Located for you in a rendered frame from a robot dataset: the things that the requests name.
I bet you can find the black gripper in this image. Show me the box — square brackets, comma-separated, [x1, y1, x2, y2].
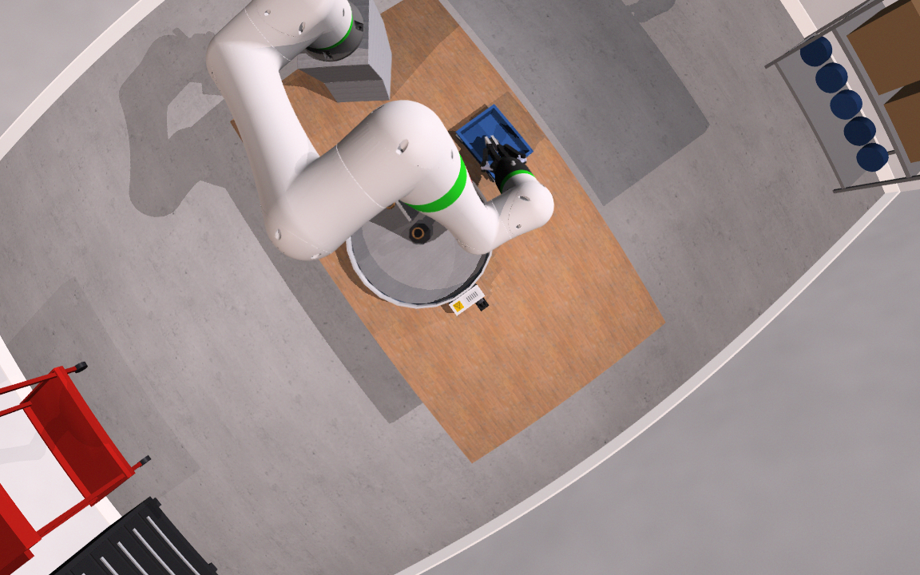
[481, 135, 526, 175]

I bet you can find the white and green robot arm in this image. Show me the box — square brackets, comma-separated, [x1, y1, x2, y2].
[206, 0, 554, 260]

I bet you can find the blue open-top crate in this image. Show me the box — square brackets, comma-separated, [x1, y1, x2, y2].
[456, 104, 533, 164]

